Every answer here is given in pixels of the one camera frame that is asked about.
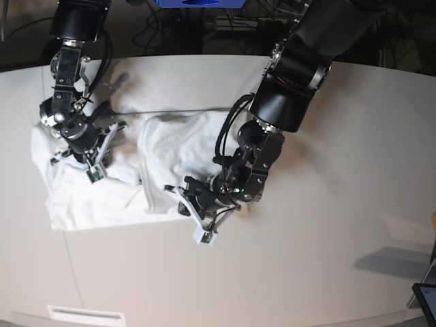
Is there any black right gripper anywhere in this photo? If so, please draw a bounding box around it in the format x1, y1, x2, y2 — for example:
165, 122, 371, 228
59, 117, 109, 164

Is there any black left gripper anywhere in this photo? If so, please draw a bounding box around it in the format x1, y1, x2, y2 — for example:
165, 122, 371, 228
178, 175, 238, 220

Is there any white printed T-shirt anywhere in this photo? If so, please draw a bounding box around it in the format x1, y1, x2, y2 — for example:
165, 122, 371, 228
31, 111, 227, 232

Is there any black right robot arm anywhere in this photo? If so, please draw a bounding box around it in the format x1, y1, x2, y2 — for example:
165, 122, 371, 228
40, 1, 112, 165

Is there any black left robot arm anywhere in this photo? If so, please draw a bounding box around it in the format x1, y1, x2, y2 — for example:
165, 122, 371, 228
172, 1, 388, 222

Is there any white paper label strip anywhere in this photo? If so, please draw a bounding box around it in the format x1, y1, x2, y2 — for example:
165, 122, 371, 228
47, 305, 127, 326

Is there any laptop with dark screen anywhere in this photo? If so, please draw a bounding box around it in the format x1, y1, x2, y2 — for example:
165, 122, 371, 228
407, 245, 435, 327

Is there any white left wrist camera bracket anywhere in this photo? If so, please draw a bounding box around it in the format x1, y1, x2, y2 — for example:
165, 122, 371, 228
164, 185, 237, 247

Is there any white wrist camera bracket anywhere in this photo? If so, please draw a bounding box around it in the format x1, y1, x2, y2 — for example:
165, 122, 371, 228
50, 120, 127, 183
164, 185, 237, 247

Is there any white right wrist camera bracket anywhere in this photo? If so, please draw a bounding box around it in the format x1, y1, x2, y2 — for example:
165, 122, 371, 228
50, 120, 127, 183

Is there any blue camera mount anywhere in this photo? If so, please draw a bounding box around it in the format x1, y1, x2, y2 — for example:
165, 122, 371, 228
153, 0, 245, 9

